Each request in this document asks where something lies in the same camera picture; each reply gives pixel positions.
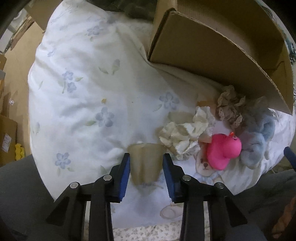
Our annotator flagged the pink rubber duck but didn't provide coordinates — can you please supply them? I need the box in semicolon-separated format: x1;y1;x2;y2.
206;132;242;171

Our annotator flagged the brown cardboard box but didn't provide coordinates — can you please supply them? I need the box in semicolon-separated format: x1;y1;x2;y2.
147;1;294;114

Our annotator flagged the beige soft tube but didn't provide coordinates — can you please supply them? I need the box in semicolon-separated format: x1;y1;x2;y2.
127;143;167;186

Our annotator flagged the yellow foam piece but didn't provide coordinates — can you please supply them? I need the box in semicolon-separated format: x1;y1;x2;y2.
15;143;25;161

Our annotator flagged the light blue plush toy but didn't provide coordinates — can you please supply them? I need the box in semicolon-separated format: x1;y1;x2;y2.
239;97;275;170

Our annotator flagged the camouflage green garment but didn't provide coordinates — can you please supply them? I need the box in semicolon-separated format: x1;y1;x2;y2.
87;0;158;22

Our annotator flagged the cardboard box on floor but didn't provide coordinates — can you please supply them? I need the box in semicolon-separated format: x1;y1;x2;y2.
0;115;17;167

